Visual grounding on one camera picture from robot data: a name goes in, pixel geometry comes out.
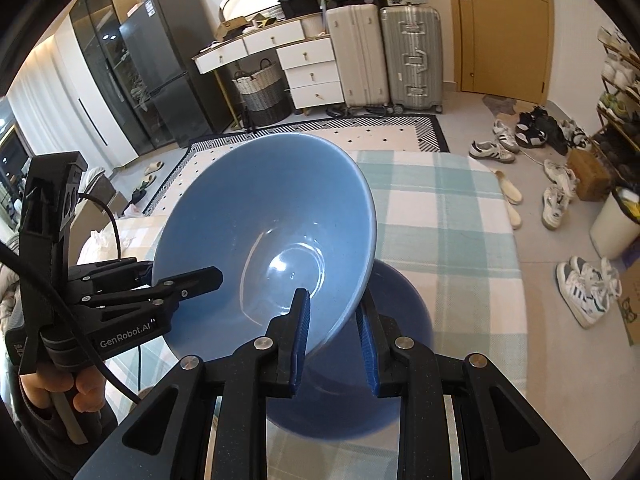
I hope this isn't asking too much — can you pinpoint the person's left hand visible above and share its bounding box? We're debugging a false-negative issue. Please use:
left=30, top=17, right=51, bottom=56
left=20, top=363, right=106, bottom=413

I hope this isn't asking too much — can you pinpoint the white sneaker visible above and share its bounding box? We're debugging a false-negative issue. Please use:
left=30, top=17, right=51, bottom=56
left=555, top=257, right=610, bottom=330

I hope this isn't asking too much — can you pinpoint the woven laundry basket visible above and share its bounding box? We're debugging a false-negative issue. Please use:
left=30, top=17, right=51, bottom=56
left=232, top=58, right=293, bottom=128

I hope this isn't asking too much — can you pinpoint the teal plaid tablecloth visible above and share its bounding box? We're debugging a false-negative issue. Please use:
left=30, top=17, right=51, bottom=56
left=267, top=151, right=527, bottom=479

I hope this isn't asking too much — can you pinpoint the white trash bin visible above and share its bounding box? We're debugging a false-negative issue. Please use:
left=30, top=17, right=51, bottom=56
left=589, top=186, right=640, bottom=260

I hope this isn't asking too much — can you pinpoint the black refrigerator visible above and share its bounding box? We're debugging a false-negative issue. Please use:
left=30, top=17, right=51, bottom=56
left=119, top=0, right=233, bottom=146

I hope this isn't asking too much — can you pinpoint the white dressing desk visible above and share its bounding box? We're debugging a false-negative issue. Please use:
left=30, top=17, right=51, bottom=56
left=193, top=13, right=344, bottom=110

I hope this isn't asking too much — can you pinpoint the shoe rack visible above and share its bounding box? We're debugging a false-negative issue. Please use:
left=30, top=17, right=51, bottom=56
left=594, top=25, right=640, bottom=181

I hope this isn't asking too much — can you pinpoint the cream suitcase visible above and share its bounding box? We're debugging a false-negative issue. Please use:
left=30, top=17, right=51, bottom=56
left=326, top=4, right=390, bottom=107

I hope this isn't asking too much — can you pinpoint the silver suitcase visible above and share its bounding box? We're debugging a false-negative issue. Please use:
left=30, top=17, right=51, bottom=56
left=380, top=4, right=444, bottom=113

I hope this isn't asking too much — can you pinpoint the wooden door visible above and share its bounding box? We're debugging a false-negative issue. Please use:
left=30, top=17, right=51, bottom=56
left=451, top=0, right=554, bottom=104

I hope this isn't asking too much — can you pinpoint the black cable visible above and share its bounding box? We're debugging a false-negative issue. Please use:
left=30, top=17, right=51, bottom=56
left=0, top=192, right=144, bottom=406

